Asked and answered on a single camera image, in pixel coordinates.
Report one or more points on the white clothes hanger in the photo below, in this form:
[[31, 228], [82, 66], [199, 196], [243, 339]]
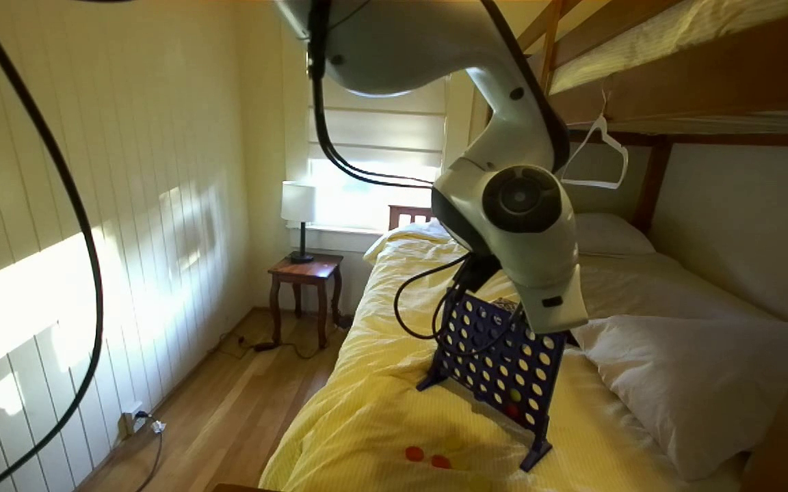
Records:
[[595, 185]]

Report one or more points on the white shade table lamp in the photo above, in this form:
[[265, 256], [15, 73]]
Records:
[[300, 201]]

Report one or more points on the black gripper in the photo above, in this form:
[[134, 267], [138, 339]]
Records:
[[477, 273]]

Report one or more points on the small wooden nightstand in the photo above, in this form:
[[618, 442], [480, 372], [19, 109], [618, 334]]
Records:
[[302, 271]]

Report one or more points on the orange game disc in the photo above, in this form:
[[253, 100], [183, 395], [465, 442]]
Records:
[[513, 409], [441, 459], [414, 452]]

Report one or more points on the small white pillow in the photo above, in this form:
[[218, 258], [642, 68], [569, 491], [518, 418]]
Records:
[[629, 235]]

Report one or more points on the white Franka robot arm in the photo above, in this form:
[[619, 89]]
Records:
[[504, 137]]

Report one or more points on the white wall plug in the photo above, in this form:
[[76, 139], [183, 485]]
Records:
[[138, 422]]

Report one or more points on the yellow bed blanket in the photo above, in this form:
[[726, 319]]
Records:
[[369, 428]]

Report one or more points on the white window blind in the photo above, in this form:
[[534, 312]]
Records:
[[377, 133]]

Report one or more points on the wooden bunk bed frame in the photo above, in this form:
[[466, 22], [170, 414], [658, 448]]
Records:
[[733, 83]]

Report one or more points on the blue perforated game grid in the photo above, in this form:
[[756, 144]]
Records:
[[504, 365]]

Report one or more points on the pale bunk mattress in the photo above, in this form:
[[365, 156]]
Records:
[[685, 30]]

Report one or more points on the large white pillow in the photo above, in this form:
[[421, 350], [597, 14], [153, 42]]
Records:
[[685, 384]]

